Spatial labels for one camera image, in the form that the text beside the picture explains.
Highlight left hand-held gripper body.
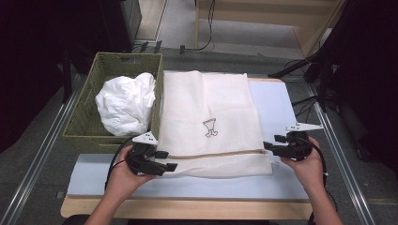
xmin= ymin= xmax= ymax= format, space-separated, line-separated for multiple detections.
xmin=126 ymin=130 xmax=159 ymax=176

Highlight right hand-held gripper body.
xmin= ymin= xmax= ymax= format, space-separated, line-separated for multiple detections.
xmin=281 ymin=122 xmax=324 ymax=162

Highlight white garment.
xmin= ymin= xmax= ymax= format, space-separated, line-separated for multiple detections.
xmin=95 ymin=72 xmax=157 ymax=137

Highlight green woven basket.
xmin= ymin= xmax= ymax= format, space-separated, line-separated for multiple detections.
xmin=61 ymin=52 xmax=164 ymax=155

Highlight white mesh laundry bag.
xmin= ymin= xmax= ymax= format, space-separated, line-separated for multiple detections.
xmin=156 ymin=70 xmax=274 ymax=179

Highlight person's right hand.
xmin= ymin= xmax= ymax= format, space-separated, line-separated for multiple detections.
xmin=280 ymin=136 xmax=327 ymax=192

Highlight person's left hand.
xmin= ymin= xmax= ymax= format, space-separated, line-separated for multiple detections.
xmin=105 ymin=144 xmax=157 ymax=197

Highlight pale blue table mat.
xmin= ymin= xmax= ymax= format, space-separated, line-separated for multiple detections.
xmin=67 ymin=70 xmax=310 ymax=201

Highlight black metal stand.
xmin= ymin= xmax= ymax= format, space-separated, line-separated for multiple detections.
xmin=268 ymin=52 xmax=332 ymax=113

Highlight black chair seat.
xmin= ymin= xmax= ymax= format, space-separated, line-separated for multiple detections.
xmin=62 ymin=214 xmax=92 ymax=225

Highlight dark cabinet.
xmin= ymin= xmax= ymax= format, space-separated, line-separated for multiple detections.
xmin=99 ymin=0 xmax=143 ymax=53

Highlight left hand-held gripper cable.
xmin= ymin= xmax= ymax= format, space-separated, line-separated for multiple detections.
xmin=104 ymin=137 xmax=134 ymax=190

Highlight hand-held gripper cable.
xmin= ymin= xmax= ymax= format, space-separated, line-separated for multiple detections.
xmin=308 ymin=137 xmax=339 ymax=225
xmin=104 ymin=137 xmax=134 ymax=190

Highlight right hand-held gripper cable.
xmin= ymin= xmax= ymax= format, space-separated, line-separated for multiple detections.
xmin=308 ymin=137 xmax=339 ymax=225

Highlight black floor cables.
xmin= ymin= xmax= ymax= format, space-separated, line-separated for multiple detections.
xmin=290 ymin=95 xmax=320 ymax=125

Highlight metal floor rail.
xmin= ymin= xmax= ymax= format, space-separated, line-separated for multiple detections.
xmin=304 ymin=82 xmax=376 ymax=225
xmin=0 ymin=74 xmax=83 ymax=225

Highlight black upright post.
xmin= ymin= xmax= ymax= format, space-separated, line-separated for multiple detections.
xmin=61 ymin=46 xmax=73 ymax=104

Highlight black floor cable with plug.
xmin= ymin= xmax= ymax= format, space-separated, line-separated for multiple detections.
xmin=178 ymin=0 xmax=217 ymax=54

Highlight light wooden frame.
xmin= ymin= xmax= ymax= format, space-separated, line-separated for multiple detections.
xmin=195 ymin=0 xmax=346 ymax=59

